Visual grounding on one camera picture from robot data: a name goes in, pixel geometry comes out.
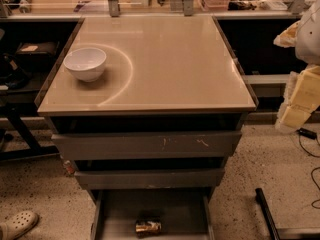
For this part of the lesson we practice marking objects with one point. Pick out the grey open bottom drawer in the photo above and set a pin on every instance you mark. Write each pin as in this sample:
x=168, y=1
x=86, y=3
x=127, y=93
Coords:
x=184, y=214

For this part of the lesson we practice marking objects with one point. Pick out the white ceramic bowl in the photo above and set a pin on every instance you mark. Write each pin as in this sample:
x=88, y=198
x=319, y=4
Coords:
x=86, y=64

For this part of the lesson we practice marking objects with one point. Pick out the black case with label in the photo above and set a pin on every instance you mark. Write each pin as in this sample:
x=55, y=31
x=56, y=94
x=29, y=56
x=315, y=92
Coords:
x=42, y=52

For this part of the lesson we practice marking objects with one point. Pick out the small red can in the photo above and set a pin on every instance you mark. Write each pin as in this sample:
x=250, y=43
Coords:
x=68, y=167

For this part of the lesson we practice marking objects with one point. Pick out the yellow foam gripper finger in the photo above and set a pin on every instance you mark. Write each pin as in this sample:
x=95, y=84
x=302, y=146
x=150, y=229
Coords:
x=287, y=38
x=301, y=99

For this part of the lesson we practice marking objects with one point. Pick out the white perforated clog shoe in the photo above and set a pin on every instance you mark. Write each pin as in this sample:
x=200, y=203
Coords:
x=18, y=225

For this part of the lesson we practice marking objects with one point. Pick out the black metal floor frame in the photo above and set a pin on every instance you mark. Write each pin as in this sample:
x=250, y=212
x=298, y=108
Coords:
x=283, y=233

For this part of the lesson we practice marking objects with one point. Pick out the black metal table leg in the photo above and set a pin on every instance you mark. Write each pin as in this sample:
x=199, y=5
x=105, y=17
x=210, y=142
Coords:
x=35, y=149

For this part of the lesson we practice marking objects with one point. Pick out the grey middle drawer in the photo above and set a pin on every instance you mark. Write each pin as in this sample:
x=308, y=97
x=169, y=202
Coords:
x=150, y=179

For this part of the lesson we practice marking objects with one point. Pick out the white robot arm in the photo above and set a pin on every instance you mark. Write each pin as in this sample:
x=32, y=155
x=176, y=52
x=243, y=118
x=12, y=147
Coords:
x=307, y=46

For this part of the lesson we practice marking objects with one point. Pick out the crushed orange soda can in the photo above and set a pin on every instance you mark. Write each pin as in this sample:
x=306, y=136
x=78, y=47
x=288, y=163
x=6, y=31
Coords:
x=148, y=227

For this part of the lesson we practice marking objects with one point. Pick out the black power adapter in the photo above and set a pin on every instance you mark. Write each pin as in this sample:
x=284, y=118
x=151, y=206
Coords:
x=307, y=133

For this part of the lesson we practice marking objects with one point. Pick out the grey drawer cabinet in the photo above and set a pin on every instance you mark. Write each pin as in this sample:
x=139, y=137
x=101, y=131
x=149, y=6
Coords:
x=162, y=74

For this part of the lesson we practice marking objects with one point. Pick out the grey top drawer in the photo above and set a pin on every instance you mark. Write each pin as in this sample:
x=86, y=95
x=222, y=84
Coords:
x=147, y=145

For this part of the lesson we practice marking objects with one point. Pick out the black bag on shelf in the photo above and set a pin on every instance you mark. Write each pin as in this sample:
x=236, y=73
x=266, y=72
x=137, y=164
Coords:
x=18, y=77

